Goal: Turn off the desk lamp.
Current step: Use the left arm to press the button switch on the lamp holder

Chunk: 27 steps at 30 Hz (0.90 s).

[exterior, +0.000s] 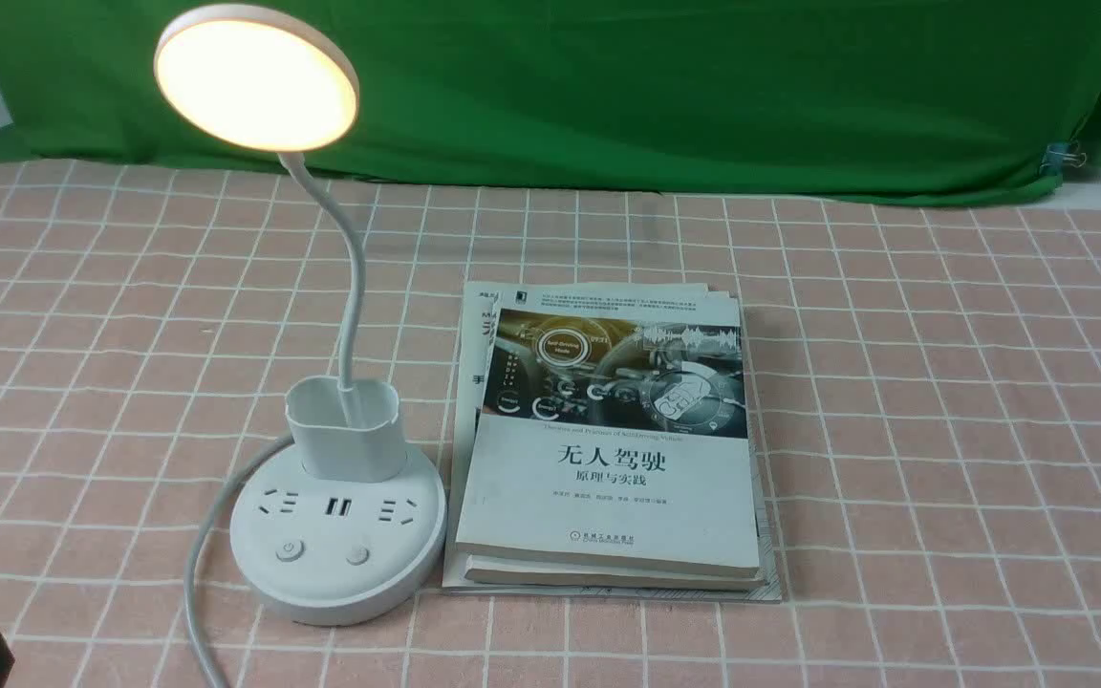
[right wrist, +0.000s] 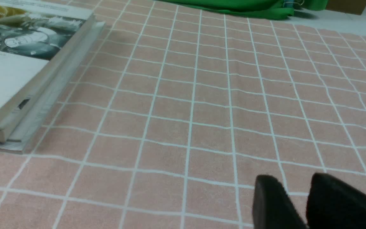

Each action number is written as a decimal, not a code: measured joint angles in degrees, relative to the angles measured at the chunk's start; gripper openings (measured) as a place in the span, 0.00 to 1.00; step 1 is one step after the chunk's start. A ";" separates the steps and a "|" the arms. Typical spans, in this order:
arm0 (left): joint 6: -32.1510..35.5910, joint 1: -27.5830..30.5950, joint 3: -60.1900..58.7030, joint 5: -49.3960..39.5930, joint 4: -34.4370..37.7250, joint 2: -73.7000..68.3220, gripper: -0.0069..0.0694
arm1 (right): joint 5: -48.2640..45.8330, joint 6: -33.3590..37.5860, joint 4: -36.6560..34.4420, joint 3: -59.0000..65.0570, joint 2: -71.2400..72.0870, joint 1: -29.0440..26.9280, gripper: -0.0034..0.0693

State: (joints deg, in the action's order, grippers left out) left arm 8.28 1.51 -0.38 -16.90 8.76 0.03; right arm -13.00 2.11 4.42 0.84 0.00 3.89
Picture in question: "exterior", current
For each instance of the white desk lamp with base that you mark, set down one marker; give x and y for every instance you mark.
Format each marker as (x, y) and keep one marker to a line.
(343, 518)

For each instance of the blue binder clip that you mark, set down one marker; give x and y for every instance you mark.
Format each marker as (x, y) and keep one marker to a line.
(1062, 156)

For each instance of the top white autonomous driving book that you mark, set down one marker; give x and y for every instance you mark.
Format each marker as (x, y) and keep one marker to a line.
(608, 497)

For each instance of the middle white book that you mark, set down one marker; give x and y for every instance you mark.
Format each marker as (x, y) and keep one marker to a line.
(512, 570)

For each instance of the green backdrop cloth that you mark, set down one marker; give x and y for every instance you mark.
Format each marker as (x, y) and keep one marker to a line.
(927, 103)

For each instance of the bottom thin book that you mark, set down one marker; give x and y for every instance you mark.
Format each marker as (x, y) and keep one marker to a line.
(460, 573)

